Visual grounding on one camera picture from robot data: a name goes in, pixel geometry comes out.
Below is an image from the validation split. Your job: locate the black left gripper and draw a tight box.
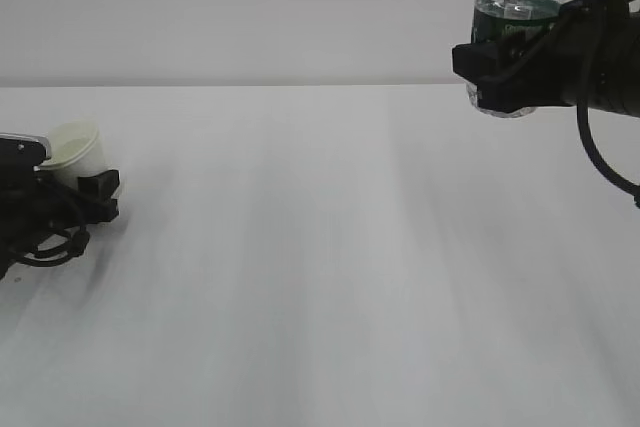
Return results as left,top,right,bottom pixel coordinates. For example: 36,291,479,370
1,168,120,276

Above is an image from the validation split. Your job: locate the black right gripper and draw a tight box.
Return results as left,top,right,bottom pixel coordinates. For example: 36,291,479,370
451,2,639,112

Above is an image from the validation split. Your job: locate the white paper cup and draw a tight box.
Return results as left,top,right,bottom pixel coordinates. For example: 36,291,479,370
37,120,111,191

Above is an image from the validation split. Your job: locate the clear water bottle green label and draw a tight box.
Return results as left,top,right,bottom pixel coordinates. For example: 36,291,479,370
465,0,574,119

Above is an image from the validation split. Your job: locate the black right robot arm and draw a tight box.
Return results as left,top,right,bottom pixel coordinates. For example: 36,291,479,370
452,1,639,117

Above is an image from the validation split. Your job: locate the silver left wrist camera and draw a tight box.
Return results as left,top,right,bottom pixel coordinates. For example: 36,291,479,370
1,133,52,171

